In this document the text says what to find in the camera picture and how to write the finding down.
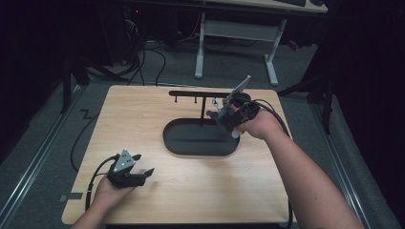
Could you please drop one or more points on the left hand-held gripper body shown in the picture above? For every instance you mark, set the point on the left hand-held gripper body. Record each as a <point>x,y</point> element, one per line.
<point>122,173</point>

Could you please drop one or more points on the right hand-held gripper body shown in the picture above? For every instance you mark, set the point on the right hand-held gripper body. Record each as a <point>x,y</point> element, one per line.
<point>242,111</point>

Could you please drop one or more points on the black key rack with tray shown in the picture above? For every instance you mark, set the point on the black key rack with tray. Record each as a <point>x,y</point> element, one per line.
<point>197,140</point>

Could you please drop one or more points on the person's left hand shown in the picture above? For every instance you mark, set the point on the person's left hand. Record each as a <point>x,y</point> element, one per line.
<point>108,194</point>

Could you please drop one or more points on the person's right hand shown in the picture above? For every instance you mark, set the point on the person's right hand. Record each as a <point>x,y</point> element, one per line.
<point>262,125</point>

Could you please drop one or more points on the grey tape piece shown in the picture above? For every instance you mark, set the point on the grey tape piece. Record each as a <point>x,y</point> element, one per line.
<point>71,197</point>

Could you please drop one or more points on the black zigzag floor tape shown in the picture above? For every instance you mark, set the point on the black zigzag floor tape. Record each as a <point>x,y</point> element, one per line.
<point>86,114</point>

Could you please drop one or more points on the white-legged desk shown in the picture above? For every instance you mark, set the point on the white-legged desk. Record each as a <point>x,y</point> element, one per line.
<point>238,30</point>

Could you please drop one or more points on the small red object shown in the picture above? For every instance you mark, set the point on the small red object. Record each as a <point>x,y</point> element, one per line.
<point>293,45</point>

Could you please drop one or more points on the black metal stand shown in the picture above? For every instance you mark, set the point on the black metal stand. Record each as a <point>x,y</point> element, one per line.
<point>326,105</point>
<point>67,82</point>

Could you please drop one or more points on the dark computer tower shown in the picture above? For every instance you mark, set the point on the dark computer tower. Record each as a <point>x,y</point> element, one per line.
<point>132,28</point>

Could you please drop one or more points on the black keyboard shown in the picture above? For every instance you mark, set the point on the black keyboard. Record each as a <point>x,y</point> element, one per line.
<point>291,2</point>

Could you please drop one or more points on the metal floor rail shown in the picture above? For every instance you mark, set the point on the metal floor rail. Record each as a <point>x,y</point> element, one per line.
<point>340,165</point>
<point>35,162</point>

